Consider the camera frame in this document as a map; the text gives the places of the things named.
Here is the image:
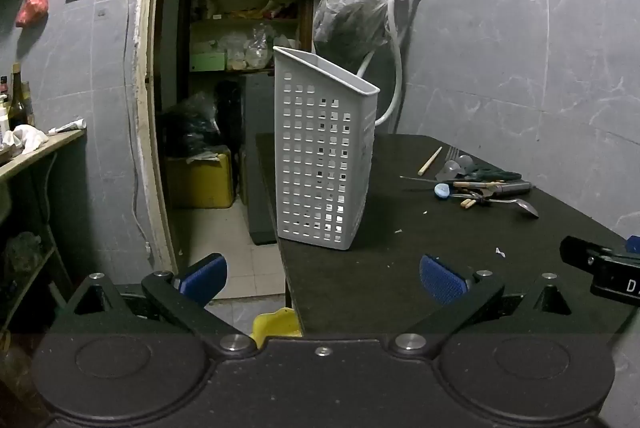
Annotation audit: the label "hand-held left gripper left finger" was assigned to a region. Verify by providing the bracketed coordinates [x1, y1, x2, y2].
[50, 253, 255, 358]

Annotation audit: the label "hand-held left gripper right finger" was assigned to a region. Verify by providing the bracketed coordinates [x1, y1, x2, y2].
[392, 254, 593, 356]

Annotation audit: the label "purple-banded wooden chopstick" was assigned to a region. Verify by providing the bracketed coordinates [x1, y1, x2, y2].
[399, 176, 503, 187]

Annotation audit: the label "dark green handled scissors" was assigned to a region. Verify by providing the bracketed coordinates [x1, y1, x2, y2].
[467, 167, 523, 185]

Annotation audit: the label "grey perforated utensil basket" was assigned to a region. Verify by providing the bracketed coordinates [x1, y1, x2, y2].
[272, 46, 380, 252]

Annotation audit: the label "metal spoon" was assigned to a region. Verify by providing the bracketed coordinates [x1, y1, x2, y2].
[487, 197, 541, 219]

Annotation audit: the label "yellow plastic dustpan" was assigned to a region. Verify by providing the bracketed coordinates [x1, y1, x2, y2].
[251, 308, 304, 349]

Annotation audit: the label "yellow box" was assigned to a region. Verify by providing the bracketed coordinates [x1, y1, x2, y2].
[166, 147, 236, 209]

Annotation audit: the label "grey metal cabinet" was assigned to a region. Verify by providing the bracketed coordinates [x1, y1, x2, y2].
[239, 72, 278, 245]

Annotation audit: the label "black plastic floor bag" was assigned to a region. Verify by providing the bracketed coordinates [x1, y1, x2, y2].
[159, 92, 221, 159]

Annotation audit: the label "white tube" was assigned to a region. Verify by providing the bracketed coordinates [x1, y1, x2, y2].
[47, 118, 87, 135]

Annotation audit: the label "wooden counter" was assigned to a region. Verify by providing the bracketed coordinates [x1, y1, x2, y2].
[0, 128, 87, 181]

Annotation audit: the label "green box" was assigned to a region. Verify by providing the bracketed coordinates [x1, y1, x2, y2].
[190, 52, 227, 72]

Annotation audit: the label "white cloth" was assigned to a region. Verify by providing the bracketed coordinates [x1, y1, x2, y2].
[2, 124, 50, 155]

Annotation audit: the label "clear plastic food bags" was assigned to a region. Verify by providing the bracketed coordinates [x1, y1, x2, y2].
[220, 22, 276, 71]

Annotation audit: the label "dark wine bottle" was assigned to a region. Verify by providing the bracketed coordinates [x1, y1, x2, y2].
[7, 62, 28, 131]

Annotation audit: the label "dark hanging plastic bag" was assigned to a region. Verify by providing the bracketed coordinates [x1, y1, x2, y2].
[312, 0, 391, 64]

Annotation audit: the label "wooden door frame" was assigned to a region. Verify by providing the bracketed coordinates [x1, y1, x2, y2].
[131, 0, 377, 276]

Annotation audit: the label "grey wall cable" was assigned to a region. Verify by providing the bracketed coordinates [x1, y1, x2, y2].
[123, 0, 154, 255]

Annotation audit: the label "white hose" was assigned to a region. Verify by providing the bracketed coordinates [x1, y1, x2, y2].
[356, 0, 417, 129]

